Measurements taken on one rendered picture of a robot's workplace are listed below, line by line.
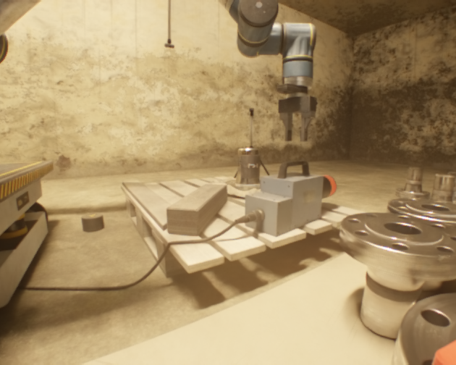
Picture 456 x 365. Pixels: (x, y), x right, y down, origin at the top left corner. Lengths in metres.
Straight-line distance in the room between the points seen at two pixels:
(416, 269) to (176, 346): 0.49
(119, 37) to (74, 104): 1.04
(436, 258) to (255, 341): 0.39
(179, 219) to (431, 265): 0.62
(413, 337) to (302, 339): 0.35
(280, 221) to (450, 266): 0.44
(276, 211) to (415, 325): 0.51
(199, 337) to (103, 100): 3.14
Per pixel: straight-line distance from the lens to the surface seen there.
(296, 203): 0.82
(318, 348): 0.61
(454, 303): 0.39
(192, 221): 0.75
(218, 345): 0.60
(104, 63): 3.55
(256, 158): 1.33
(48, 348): 0.71
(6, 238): 0.98
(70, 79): 3.49
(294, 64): 0.89
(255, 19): 0.73
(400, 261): 0.51
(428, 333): 0.33
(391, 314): 0.65
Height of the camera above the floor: 0.44
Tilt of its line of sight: 10 degrees down
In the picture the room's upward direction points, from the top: straight up
